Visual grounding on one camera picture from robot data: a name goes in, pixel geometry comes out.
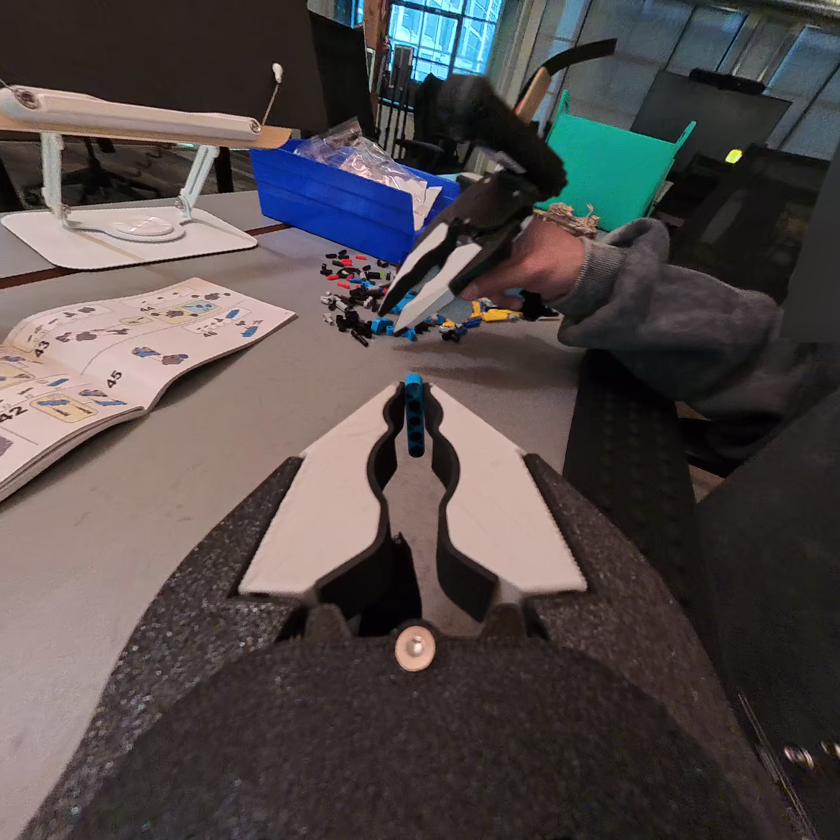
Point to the person's dark trousers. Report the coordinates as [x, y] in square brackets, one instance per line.
[774, 590]

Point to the blue plastic bin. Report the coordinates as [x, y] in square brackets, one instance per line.
[315, 197]

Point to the person's right hand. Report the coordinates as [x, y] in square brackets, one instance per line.
[538, 262]

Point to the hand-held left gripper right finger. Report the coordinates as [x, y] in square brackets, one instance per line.
[505, 518]

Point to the blue five-hole beam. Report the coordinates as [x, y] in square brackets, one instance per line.
[408, 420]

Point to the green plastic crate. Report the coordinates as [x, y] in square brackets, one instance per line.
[610, 170]

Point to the black partition panel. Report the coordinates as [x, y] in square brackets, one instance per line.
[131, 46]

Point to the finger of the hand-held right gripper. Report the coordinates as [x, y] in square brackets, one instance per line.
[439, 289]
[420, 262]

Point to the grey desk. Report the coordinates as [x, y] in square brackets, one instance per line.
[262, 407]

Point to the white desk lamp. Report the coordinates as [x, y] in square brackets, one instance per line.
[131, 118]

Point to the black dimpled pad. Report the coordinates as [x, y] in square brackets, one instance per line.
[623, 459]

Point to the dark monitor screen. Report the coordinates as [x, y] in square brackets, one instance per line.
[709, 111]

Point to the paned window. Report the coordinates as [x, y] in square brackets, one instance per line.
[426, 33]

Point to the building instruction booklet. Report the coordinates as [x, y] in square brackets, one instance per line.
[131, 367]

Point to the clear plastic bags bundle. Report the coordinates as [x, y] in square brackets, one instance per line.
[361, 161]

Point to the pile of small building pieces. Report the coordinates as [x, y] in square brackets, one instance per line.
[380, 325]

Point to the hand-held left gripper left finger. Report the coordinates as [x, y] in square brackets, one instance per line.
[315, 512]

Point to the black office chair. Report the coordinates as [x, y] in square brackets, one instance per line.
[426, 111]

